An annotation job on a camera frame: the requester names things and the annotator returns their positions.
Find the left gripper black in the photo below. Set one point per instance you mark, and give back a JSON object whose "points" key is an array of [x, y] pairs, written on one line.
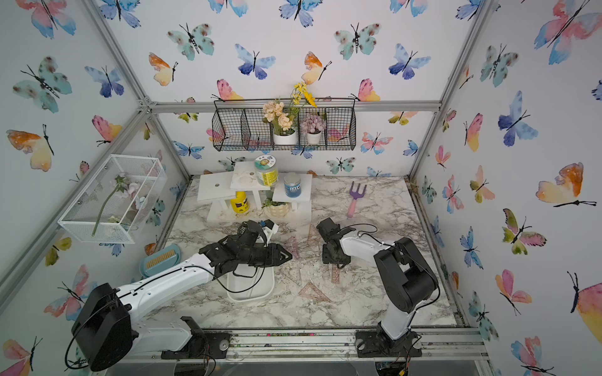
{"points": [[274, 258]]}

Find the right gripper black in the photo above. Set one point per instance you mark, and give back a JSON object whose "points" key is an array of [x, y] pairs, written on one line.
{"points": [[325, 258]]}

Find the pink straight ruler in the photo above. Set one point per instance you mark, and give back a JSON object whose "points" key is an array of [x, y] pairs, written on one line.
{"points": [[335, 274]]}

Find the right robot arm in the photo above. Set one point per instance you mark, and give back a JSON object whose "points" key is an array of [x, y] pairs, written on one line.
{"points": [[408, 279]]}

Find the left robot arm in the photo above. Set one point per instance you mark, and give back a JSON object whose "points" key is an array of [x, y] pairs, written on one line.
{"points": [[111, 324]]}

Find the white storage box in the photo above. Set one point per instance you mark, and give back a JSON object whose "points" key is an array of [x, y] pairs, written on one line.
{"points": [[249, 284]]}

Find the purple triangle ruler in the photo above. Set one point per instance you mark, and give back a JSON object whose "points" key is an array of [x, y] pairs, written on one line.
{"points": [[292, 246]]}

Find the clear triangle ruler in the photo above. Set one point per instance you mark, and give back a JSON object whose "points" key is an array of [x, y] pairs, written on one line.
{"points": [[303, 274]]}

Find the pink small triangle ruler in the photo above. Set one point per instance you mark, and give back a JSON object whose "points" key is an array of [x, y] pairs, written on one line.
{"points": [[310, 291]]}

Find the small plant in cream pot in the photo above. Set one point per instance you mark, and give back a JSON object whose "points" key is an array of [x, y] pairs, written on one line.
{"points": [[275, 207]]}

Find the purple garden fork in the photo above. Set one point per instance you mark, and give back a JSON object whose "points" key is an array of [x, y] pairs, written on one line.
{"points": [[357, 191]]}

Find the yellow bottle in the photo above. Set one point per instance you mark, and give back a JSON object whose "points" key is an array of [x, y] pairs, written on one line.
{"points": [[239, 203]]}

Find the white stepped display stand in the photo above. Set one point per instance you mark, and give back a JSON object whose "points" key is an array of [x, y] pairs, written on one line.
{"points": [[218, 189]]}

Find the blue can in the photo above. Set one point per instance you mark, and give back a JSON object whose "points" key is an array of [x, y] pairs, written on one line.
{"points": [[292, 184]]}

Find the green lid jar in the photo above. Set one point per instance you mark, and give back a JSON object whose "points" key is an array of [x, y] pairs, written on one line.
{"points": [[266, 170]]}

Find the blue brush dustpan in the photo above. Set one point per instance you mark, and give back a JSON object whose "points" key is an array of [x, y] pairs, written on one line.
{"points": [[160, 261]]}

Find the purple flowers white pot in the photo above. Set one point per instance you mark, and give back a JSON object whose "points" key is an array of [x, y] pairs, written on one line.
{"points": [[313, 126]]}

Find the beige flowers white pot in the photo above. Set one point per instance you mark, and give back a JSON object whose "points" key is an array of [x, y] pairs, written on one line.
{"points": [[283, 121]]}

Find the yellow artificial flowers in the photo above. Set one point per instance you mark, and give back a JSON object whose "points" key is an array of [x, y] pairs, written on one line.
{"points": [[300, 94]]}

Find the pink artificial flower stem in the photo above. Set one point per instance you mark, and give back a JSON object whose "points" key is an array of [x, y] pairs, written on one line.
{"points": [[117, 203]]}

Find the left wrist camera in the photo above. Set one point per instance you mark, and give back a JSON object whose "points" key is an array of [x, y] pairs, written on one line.
{"points": [[269, 229]]}

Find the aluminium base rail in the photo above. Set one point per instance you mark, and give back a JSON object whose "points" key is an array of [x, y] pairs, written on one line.
{"points": [[326, 344]]}

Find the black wire wall basket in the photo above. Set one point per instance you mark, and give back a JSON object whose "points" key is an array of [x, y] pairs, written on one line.
{"points": [[238, 125]]}

